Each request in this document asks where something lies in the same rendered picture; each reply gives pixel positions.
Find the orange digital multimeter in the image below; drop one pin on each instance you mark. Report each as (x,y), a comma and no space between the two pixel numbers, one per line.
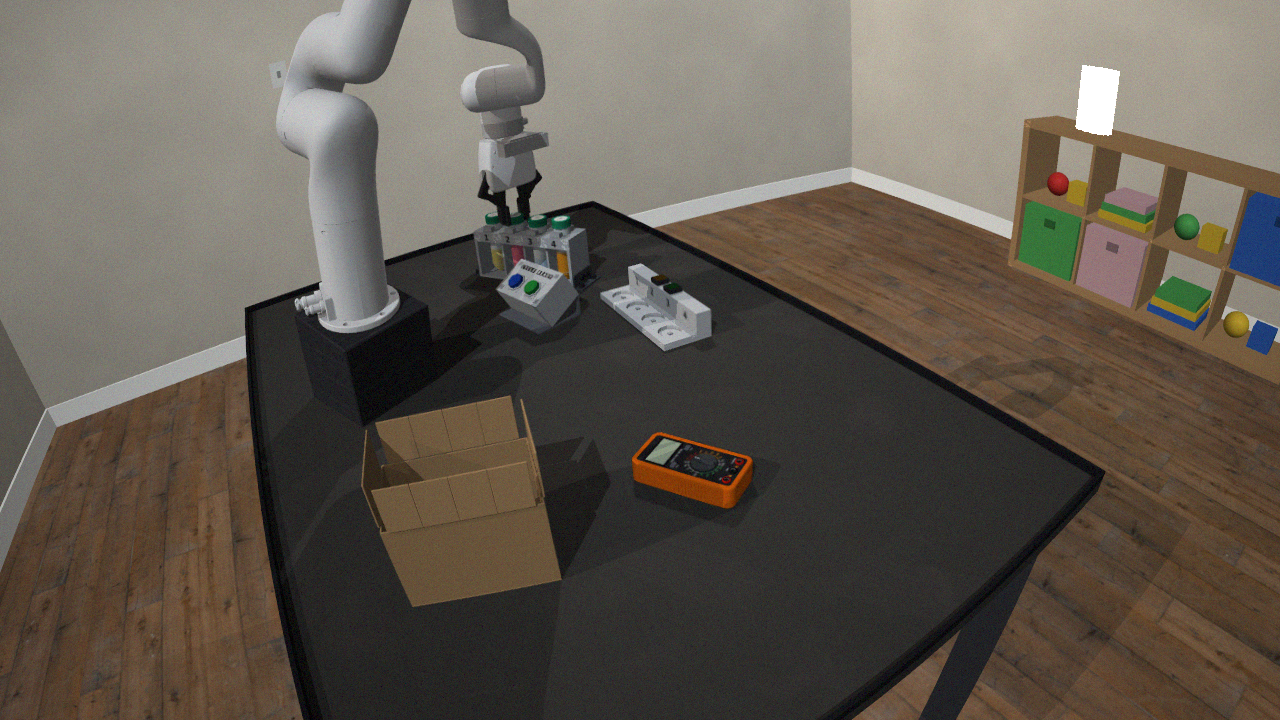
(694,470)

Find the brown cardboard box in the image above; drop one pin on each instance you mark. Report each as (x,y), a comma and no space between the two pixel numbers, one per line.
(438,554)

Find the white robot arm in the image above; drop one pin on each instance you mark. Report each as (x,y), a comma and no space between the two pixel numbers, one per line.
(338,134)

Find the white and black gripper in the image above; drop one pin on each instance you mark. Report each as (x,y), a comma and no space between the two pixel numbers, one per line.
(517,171)

